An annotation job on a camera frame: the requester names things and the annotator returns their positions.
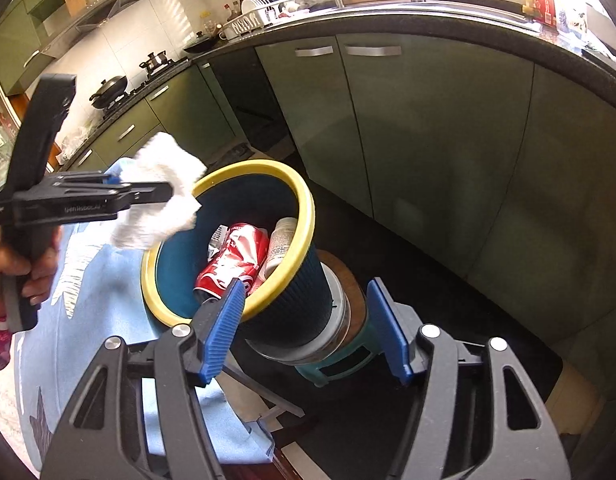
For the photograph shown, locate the red cola can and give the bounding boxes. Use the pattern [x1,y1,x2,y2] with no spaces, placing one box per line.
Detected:
[193,222,270,304]

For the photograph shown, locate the small white plastic bottle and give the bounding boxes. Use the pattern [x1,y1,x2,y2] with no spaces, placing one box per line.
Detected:
[260,217,297,280]

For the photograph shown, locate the white paper tissue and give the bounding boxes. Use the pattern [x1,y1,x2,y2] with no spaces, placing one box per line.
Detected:
[107,132,207,249]

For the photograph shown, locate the yellow rimmed trash bin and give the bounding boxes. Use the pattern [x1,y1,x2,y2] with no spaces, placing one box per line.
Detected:
[140,159,350,366]

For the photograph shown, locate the green kitchen cabinets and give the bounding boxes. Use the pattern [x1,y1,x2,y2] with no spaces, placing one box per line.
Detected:
[0,0,616,401]

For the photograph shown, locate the left hand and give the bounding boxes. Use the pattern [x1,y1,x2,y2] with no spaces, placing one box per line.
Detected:
[0,226,62,318]

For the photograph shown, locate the blue tablecloth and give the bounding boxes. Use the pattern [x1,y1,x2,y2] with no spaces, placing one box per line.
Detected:
[11,156,277,474]

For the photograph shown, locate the black wok with lid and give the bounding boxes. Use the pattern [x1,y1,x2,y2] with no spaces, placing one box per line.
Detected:
[90,76,128,110]

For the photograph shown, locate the small black pot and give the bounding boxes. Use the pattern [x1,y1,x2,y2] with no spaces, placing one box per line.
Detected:
[140,51,170,75]

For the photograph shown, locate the steel range hood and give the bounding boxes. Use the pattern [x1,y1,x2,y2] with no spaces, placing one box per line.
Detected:
[40,0,140,58]

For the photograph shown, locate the white dish rack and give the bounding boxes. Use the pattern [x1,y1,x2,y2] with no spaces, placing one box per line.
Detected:
[219,0,291,41]

